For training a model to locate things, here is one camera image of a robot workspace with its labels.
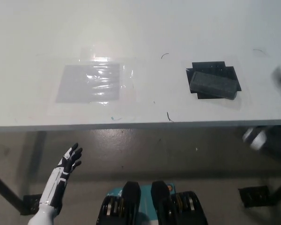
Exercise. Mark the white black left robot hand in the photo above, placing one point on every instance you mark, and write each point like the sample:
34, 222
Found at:
57, 185

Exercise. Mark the dark grey whiteboard eraser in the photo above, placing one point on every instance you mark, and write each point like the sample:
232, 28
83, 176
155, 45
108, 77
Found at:
213, 84

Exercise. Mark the black teal robot torso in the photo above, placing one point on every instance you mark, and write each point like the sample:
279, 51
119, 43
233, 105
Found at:
131, 206

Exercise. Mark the black floor foot plate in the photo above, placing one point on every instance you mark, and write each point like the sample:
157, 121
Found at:
29, 205
254, 197

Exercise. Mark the black table leg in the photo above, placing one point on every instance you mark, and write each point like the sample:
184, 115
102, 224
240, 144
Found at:
4, 188

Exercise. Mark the grey rectangular tape patch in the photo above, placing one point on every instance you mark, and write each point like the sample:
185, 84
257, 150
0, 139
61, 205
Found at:
72, 89

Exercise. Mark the clear plastic film sheet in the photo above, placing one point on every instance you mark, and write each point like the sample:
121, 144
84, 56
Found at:
128, 93

